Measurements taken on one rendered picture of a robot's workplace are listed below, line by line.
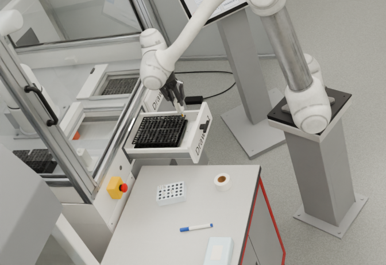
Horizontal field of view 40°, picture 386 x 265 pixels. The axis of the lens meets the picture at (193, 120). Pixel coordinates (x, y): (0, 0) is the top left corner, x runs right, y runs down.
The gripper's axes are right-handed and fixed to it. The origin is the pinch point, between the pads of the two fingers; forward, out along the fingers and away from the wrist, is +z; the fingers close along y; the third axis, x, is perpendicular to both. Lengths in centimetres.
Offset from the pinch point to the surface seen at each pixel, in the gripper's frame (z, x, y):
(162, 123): 6.8, 4.2, 9.5
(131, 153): 9.3, 20.8, 20.6
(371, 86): 97, -118, -74
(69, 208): 6, 55, 37
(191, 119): 12.0, -3.2, -1.7
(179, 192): 17.0, 37.0, -5.6
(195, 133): 4.1, 13.9, -10.8
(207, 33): 72, -163, 48
